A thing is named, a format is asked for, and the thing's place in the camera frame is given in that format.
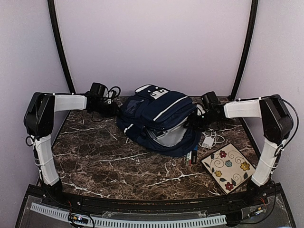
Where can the left black frame post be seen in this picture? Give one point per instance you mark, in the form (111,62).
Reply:
(59,45)

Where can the right black frame post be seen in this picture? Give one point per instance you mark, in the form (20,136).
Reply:
(246,48)

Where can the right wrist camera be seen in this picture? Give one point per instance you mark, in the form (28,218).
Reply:
(199,109)

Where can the pale green thin book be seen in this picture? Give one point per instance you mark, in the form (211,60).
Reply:
(169,134)

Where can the floral square plate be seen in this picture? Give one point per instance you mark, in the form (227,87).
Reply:
(229,168)

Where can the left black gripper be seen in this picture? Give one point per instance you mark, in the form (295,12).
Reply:
(113,112)

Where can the grey slotted cable duct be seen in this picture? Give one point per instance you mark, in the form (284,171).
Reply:
(132,220)

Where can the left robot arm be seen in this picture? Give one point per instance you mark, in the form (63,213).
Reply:
(39,123)

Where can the white USB charger block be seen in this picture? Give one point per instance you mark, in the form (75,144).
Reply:
(208,143)

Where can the small circuit board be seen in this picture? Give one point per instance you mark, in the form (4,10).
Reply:
(77,219)

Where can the black front rail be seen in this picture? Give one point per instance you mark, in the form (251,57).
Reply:
(232,203)

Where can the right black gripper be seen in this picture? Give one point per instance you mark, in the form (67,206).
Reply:
(194,123)

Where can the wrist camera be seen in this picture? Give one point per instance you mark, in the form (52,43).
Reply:
(199,109)
(111,94)

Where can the black frame post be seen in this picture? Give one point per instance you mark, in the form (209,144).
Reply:
(246,48)
(59,45)

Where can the navy blue student backpack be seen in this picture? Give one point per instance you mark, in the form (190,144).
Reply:
(154,107)

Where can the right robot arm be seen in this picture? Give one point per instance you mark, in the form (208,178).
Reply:
(279,128)

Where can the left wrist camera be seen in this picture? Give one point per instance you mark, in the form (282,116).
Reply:
(111,94)

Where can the black marker blue cap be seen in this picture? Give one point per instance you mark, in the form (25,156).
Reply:
(194,154)

